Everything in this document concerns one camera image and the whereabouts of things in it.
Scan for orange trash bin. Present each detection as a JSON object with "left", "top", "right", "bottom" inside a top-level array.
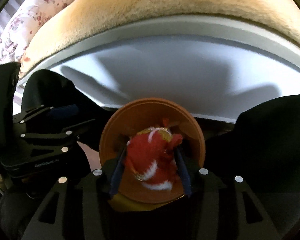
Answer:
[{"left": 99, "top": 98, "right": 205, "bottom": 205}]

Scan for person's black trousers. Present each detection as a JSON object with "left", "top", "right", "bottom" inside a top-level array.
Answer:
[{"left": 0, "top": 69, "right": 300, "bottom": 240}]

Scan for floral rolled quilt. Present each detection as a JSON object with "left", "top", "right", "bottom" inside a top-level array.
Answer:
[{"left": 0, "top": 0, "right": 74, "bottom": 64}]

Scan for yellow floral plush blanket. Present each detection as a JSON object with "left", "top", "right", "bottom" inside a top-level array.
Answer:
[{"left": 19, "top": 0, "right": 300, "bottom": 78}]

